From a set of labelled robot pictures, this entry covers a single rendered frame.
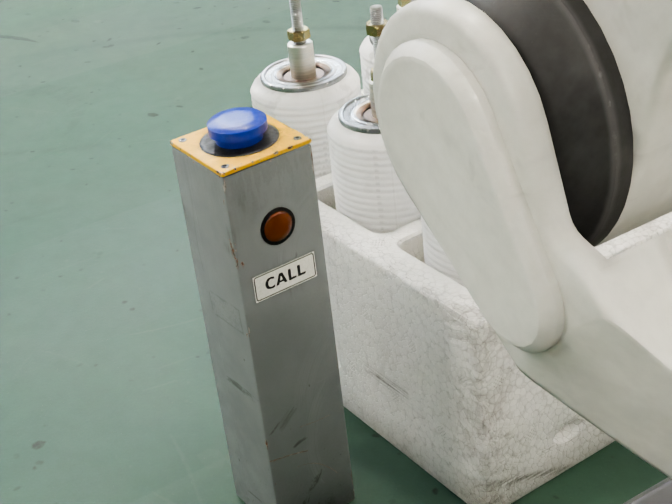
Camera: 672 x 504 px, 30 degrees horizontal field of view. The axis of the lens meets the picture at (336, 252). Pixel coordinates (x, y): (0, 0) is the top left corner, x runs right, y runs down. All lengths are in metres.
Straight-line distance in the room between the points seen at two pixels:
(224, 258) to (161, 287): 0.46
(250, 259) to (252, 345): 0.07
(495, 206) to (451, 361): 0.41
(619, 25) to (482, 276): 0.12
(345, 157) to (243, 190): 0.19
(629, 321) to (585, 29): 0.11
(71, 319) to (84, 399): 0.14
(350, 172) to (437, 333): 0.16
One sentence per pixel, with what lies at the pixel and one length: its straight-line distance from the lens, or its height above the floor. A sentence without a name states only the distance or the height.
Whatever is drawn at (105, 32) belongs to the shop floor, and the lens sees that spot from 2.04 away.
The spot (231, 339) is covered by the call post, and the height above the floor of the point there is 0.17.
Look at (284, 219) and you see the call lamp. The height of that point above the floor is 0.27.
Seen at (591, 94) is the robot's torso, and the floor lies 0.46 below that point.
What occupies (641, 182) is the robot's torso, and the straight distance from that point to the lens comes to 0.53.
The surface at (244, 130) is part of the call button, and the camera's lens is 0.82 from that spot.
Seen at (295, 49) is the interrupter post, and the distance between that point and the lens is 1.08.
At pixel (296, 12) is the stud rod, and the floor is 0.31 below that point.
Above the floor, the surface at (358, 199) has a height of 0.20.
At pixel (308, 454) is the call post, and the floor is 0.07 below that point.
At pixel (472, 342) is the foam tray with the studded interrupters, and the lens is 0.88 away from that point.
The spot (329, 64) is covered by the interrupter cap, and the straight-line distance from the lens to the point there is 1.11.
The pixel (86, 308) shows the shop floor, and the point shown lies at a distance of 1.30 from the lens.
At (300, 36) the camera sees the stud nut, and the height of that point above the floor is 0.29.
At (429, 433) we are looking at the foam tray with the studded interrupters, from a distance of 0.98.
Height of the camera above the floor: 0.66
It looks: 30 degrees down
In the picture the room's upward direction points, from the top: 7 degrees counter-clockwise
